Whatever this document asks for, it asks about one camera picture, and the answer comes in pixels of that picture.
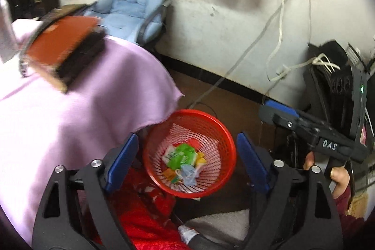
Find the black chair with blue cushion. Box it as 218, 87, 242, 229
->
83, 0, 176, 47

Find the red-brown book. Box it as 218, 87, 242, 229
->
19, 16, 101, 92

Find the metal bottle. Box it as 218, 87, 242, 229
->
0, 0, 19, 63

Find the white towel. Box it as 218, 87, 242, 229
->
179, 207, 251, 245

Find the red plastic basket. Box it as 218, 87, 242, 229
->
143, 109, 236, 199

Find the black appliance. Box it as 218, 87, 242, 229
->
303, 39, 355, 133

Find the person's right forearm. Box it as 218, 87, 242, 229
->
334, 187, 365, 236

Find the blue face mask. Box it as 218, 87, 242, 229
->
176, 164, 203, 184

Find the white cable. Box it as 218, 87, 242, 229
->
265, 0, 340, 82

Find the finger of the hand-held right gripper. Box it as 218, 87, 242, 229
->
264, 100, 301, 119
259, 105, 321, 136

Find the grey cable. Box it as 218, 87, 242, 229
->
187, 0, 293, 110

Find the person's right hand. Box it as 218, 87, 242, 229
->
303, 152, 351, 198

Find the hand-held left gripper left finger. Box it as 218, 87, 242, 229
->
32, 133, 139, 250

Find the red blanket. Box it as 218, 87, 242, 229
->
85, 168, 191, 250

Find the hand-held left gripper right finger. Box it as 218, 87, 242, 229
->
236, 132, 343, 250

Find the green plastic packet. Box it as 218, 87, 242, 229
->
167, 143, 197, 170

